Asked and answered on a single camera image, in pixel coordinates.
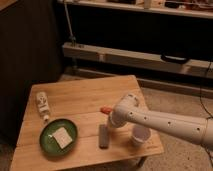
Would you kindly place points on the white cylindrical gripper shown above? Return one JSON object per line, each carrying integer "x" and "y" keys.
{"x": 114, "y": 121}

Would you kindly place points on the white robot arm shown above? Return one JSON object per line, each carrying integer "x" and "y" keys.
{"x": 195, "y": 130}

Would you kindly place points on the small orange object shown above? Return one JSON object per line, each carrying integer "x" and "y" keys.
{"x": 106, "y": 110}

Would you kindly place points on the wooden table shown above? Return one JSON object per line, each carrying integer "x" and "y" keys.
{"x": 80, "y": 101}

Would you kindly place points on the white square sponge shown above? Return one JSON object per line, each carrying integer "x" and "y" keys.
{"x": 62, "y": 137}

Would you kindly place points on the green round plate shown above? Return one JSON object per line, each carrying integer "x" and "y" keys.
{"x": 47, "y": 142}

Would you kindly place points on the white lying bottle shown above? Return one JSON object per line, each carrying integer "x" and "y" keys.
{"x": 43, "y": 106}

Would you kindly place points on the wooden shelf unit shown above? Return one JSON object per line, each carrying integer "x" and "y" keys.
{"x": 132, "y": 39}

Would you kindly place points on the metal stand pole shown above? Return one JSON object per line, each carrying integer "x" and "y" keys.
{"x": 72, "y": 37}

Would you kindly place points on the black handle on shelf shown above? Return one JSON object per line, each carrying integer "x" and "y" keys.
{"x": 174, "y": 60}

